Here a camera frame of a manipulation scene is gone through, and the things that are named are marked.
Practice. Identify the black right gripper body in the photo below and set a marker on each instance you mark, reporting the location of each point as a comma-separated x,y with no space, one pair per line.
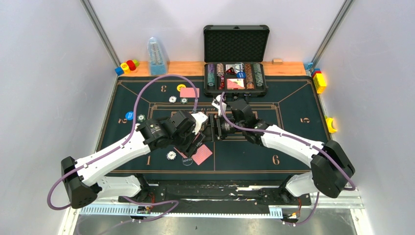
226,128

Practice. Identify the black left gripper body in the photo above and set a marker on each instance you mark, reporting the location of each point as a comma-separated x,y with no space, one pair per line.
193,142

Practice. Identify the red-backed card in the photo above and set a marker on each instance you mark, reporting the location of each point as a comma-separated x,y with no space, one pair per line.
201,154
189,92

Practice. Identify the white-blue poker chip stack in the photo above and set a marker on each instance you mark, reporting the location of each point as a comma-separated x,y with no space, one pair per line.
171,155

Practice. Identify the yellow big blind button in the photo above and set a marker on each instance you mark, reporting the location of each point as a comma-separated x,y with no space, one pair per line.
180,87

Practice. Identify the blue small blind button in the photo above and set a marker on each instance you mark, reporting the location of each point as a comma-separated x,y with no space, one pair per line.
129,115

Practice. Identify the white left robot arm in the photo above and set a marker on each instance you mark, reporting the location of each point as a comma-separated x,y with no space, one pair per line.
86,179

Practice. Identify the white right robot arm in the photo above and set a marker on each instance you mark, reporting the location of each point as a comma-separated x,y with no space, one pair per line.
331,169

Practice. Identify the clear dealer button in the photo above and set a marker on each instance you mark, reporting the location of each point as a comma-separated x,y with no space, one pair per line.
187,161

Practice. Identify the playing card deck in case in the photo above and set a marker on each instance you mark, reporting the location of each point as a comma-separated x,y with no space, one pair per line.
235,84

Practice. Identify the orange chip row in case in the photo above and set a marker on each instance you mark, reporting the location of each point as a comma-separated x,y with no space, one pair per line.
249,77

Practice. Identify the blue button in case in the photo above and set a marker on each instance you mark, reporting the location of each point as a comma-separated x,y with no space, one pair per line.
241,74

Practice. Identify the pink-white chip row in case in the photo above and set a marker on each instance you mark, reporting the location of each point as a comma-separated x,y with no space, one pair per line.
220,69

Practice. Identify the purple-green chip row in case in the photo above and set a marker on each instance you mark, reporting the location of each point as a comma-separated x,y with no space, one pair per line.
211,75

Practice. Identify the green poker table mat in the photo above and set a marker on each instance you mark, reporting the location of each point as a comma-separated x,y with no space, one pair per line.
291,103

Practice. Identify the black poker chip case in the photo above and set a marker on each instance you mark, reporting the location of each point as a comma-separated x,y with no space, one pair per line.
234,46

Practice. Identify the red toy cylinder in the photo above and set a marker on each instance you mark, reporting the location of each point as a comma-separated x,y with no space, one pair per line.
131,65

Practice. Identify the yellow toy cylinder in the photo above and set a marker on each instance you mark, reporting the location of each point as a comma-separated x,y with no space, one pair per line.
125,68

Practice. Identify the blue toy cube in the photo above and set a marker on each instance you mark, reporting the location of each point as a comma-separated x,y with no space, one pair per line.
119,71

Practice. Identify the small wooden block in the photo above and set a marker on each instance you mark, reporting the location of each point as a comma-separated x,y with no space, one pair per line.
276,61

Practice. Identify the yellow curved toy piece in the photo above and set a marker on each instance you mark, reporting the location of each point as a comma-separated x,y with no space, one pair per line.
330,125

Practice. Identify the yellow toy block right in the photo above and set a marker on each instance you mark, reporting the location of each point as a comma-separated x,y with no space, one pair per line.
319,81

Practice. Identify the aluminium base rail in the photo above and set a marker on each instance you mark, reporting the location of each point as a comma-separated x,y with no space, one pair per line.
219,200

